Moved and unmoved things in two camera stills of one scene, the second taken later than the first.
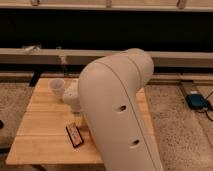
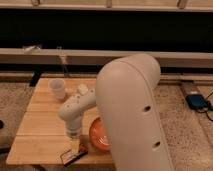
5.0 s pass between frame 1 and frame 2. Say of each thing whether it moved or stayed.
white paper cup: stayed
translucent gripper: moved
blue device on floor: stayed
